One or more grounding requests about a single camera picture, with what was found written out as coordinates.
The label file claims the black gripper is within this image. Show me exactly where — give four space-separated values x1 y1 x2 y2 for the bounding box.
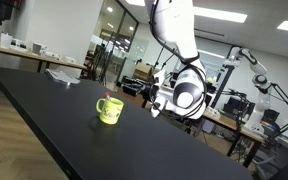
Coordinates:
139 82 161 100

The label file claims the yellow mug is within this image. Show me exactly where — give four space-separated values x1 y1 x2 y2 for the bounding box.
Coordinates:
95 97 125 126

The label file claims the plain brown cardboard box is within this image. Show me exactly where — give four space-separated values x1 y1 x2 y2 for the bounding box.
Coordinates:
132 62 153 81

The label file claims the wooden desk with black legs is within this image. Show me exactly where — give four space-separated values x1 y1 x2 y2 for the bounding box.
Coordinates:
202 111 267 169

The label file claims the silver metal mounting plate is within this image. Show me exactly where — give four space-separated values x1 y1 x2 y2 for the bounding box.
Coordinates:
45 68 82 85

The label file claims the long wooden side desk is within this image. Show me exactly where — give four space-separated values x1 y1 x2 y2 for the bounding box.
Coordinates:
0 39 89 74

